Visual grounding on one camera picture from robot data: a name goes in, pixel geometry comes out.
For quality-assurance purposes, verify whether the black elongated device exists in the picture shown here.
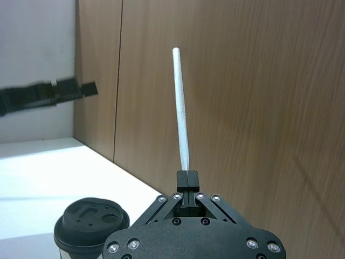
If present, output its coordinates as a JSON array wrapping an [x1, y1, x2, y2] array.
[[0, 77, 99, 118]]

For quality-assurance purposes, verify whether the white paper straw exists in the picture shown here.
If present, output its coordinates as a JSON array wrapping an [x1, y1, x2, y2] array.
[[171, 47, 190, 172]]

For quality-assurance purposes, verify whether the black plastic cup lid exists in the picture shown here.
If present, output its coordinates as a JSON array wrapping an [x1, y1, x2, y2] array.
[[53, 197, 131, 256]]

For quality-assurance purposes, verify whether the white paper coffee cup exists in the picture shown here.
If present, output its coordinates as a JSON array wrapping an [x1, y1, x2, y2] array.
[[55, 241, 105, 259]]

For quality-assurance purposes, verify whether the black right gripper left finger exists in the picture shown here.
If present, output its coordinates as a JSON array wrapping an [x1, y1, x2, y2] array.
[[139, 170, 189, 226]]

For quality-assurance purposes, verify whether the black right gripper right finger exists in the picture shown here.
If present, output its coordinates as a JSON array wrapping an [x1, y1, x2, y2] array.
[[187, 169, 239, 225]]

